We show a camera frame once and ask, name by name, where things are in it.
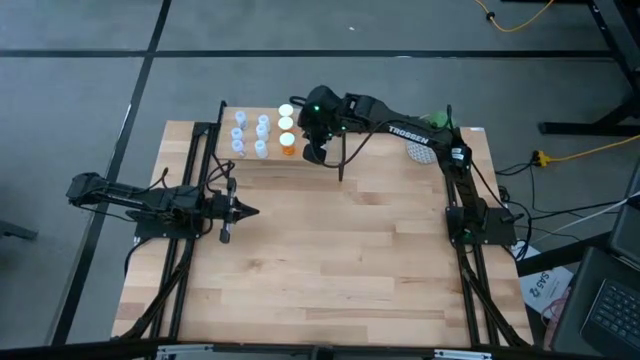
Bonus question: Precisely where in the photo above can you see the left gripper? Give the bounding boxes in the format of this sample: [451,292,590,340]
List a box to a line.
[201,177,261,245]

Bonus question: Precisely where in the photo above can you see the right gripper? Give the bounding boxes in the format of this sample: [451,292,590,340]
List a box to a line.
[298,85,347,166]

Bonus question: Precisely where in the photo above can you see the white patterned plant pot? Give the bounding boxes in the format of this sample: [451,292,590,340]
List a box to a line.
[405,139,438,166]

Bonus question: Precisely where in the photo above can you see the thin black floor bar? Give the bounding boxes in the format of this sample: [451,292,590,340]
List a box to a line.
[49,0,174,347]

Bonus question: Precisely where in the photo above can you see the dark grey chair base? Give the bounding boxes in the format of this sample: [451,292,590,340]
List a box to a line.
[0,218,40,242]

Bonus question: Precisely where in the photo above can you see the white printed paper sheet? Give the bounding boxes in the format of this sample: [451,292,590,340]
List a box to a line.
[518,265,575,320]

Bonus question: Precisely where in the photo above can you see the black laptop keyboard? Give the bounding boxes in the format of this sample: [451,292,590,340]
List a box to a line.
[579,277,640,359]

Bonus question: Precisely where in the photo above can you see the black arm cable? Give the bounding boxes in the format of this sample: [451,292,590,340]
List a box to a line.
[203,158,237,197]
[322,118,389,169]

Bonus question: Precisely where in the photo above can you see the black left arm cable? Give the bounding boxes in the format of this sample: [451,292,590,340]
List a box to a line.
[203,158,237,197]

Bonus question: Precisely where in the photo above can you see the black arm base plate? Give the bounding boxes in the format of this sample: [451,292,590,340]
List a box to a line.
[132,210,205,242]
[445,205,518,248]

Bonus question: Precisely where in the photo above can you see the black aluminium frame rails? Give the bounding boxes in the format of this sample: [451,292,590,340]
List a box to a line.
[112,121,222,342]
[443,127,532,350]

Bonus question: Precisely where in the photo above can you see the black table edge frame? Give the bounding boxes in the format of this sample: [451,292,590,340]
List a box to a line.
[0,337,640,360]

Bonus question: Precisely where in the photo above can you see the black floor cables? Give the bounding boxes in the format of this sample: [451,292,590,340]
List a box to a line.
[493,159,624,264]

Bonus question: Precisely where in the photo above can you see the yellow extension cable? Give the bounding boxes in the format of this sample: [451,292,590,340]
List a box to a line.
[531,133,640,169]
[472,0,557,34]

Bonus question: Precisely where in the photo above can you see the black desk leg frame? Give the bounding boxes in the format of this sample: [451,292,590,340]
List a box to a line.
[537,0,640,137]

